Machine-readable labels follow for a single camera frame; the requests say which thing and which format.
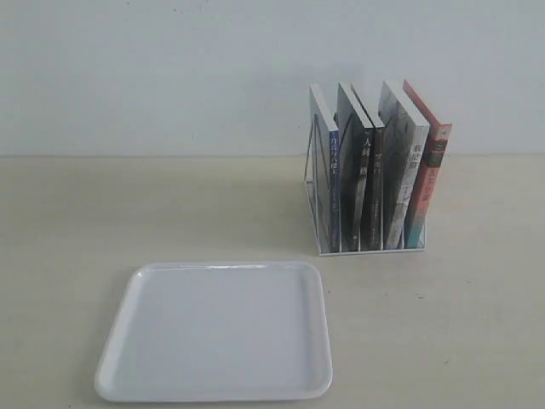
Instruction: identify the black and grey book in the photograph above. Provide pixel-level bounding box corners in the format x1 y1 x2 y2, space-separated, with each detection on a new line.
336 83 374 251

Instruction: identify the white wire book rack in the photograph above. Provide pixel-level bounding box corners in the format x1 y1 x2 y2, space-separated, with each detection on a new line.
303 115 427 257

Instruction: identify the white plastic tray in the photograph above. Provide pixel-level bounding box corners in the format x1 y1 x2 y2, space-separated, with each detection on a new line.
94 261 333 403

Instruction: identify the grey and white book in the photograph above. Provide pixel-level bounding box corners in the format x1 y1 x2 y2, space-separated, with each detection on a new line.
378 80 429 250

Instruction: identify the dark brown book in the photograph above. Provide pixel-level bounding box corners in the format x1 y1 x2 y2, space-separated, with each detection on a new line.
351 84 385 251

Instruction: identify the blue book with orange moon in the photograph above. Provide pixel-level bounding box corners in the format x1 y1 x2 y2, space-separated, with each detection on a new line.
309 84 341 253

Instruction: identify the red orange book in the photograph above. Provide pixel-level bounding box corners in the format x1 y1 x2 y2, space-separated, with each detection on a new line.
403 79 452 249

